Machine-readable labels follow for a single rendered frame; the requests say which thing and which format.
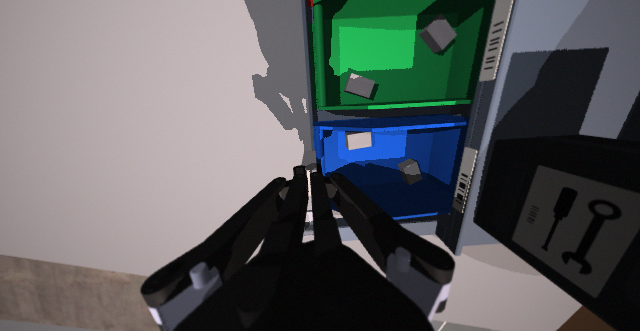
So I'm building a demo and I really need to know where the black metal shelf rack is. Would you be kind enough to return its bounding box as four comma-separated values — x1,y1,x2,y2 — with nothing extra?
301,0,640,256

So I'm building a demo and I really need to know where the black case with orange latches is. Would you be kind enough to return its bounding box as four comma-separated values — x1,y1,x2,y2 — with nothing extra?
474,135,640,331

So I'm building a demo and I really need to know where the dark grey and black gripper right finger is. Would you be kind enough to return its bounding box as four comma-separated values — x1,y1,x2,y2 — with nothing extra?
308,150,455,323

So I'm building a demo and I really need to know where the green bin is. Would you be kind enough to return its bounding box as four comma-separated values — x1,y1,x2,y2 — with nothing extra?
313,0,495,110

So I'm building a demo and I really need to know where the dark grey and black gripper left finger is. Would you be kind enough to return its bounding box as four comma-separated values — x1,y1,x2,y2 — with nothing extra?
140,151,310,331

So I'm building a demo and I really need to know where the blue bin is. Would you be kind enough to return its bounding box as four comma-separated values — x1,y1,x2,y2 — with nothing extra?
314,114,470,220

